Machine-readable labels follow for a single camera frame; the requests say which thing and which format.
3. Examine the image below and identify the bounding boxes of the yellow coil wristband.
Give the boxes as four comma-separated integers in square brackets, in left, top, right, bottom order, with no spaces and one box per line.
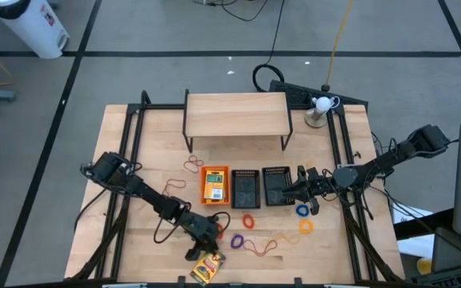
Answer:
[299,219,315,236]

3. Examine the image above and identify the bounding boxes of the black perforated panel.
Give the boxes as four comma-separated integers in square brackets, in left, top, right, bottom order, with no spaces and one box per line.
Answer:
[269,79,370,112]

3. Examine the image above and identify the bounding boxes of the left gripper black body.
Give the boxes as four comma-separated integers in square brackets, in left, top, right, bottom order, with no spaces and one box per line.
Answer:
[182,211,222,262]

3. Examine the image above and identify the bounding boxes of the white bulb desk lamp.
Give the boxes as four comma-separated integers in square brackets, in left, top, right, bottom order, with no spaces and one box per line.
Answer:
[304,95,342,129]

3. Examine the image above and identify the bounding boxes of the black keyboard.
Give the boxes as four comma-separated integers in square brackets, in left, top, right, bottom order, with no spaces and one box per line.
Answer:
[411,263,461,288]

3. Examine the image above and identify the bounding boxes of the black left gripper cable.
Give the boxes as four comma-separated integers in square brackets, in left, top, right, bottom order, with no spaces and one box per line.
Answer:
[152,202,232,245]

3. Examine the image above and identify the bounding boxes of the orange plastic basket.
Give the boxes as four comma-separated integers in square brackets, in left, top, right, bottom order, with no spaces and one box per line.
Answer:
[199,165,231,206]

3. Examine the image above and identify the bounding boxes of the yellow hanging cable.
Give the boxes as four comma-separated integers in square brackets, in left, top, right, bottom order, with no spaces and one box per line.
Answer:
[324,0,355,92]

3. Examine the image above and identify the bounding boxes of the white paper sheet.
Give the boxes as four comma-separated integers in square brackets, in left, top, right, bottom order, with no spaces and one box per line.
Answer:
[390,202,435,257]

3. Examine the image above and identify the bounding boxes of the black plastic basket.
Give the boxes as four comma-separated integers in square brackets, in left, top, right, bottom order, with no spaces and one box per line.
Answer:
[230,169,262,210]
[261,166,294,207]

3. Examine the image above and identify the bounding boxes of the small yellow object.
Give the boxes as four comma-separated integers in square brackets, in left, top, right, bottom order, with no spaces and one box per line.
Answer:
[416,258,434,276]

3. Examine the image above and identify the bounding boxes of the long red rubber band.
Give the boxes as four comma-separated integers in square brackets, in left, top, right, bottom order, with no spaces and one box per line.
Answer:
[241,236,279,258]

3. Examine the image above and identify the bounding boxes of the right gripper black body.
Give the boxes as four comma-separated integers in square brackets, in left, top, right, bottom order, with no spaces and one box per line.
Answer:
[296,165,336,216]

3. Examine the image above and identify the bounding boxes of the black hanging cable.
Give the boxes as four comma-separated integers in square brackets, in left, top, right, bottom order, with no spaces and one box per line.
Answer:
[251,0,287,94]

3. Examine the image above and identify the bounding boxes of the white cylindrical bin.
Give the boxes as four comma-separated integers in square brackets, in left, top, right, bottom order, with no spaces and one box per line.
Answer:
[0,0,70,60]

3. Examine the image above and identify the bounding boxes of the wooden shelf riser black legs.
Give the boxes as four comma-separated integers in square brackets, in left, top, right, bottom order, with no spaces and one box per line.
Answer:
[182,88,295,154]

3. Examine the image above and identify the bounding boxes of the black looped floor cable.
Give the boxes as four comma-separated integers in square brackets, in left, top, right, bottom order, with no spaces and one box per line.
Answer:
[192,0,270,22]

